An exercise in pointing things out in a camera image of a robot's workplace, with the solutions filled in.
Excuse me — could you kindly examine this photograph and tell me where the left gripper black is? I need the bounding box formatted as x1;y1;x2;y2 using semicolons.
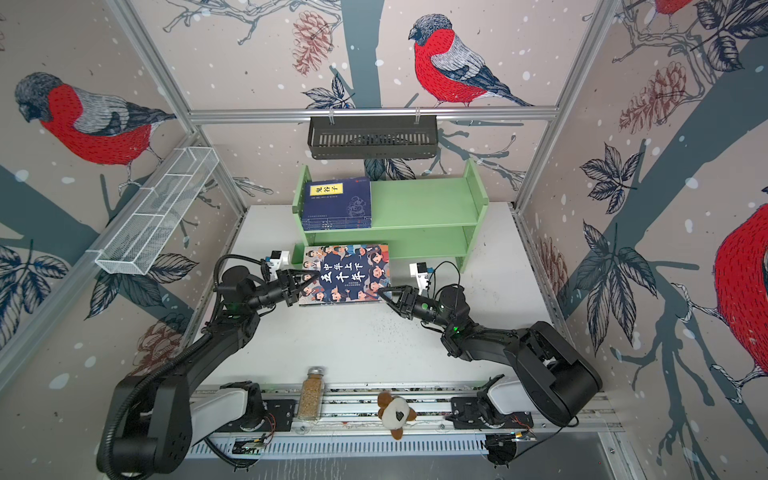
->
246;270;320;313

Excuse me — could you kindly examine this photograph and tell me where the illustrated Chinese history book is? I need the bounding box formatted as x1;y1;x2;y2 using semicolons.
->
299;244;391;306

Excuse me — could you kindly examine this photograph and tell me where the dark blue bottom book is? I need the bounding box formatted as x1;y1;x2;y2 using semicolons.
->
302;177;372;220

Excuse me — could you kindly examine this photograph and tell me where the blue book wide yellow label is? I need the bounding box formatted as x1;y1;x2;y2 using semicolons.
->
302;222;371;232

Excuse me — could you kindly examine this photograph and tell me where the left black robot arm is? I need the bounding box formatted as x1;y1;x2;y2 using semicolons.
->
96;255;320;479

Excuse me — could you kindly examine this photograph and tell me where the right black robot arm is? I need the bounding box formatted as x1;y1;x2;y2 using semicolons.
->
379;284;603;427

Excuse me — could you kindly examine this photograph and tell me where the green two-tier wooden shelf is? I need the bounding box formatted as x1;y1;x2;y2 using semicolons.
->
291;161;489;271

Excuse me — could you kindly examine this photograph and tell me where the brown white plush toy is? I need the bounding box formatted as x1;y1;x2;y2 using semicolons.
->
377;391;418;441

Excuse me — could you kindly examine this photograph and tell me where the glass jar of grains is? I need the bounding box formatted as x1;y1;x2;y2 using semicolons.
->
296;366;324;421

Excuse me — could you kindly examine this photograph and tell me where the dark hanging perforated basket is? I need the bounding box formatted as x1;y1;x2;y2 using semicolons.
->
307;115;439;160

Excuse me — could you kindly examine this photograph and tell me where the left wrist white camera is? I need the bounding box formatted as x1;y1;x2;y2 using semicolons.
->
265;250;291;281

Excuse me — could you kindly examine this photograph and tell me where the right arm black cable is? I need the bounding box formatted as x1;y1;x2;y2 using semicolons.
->
430;260;463;289

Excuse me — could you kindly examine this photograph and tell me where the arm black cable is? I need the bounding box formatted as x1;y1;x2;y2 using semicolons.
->
212;254;268;301
430;260;463;289

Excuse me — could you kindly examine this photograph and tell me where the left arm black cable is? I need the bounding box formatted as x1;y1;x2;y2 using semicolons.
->
212;254;268;301

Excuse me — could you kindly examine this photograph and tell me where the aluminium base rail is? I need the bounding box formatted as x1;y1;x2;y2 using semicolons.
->
185;383;625;438

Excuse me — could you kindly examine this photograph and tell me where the white wire mesh tray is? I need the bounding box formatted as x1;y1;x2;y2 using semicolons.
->
95;146;219;275

